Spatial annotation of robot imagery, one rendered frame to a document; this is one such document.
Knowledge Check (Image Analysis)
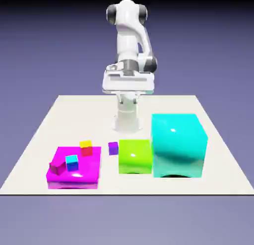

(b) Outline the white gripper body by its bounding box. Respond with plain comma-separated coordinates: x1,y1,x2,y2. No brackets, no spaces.
102,69,155,95

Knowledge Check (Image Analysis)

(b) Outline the small purple cube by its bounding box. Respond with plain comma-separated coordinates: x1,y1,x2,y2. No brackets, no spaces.
108,141,120,156

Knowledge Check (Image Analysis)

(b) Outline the small yellow cube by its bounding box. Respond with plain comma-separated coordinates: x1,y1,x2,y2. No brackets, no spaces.
79,140,93,157

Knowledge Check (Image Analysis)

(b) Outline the small cyan cube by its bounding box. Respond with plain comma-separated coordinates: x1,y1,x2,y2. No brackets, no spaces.
65,155,79,172

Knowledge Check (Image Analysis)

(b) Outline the small maroon cube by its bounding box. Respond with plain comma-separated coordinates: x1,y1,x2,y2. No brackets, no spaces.
49,161,66,176

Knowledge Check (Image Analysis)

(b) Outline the large green box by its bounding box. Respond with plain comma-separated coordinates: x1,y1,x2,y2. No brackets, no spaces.
118,139,153,175

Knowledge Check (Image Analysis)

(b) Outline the large cyan box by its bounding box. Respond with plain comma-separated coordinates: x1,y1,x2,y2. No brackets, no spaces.
151,113,208,179

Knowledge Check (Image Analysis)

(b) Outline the large magenta box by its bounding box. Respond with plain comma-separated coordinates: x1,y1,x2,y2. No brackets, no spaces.
46,146,102,190

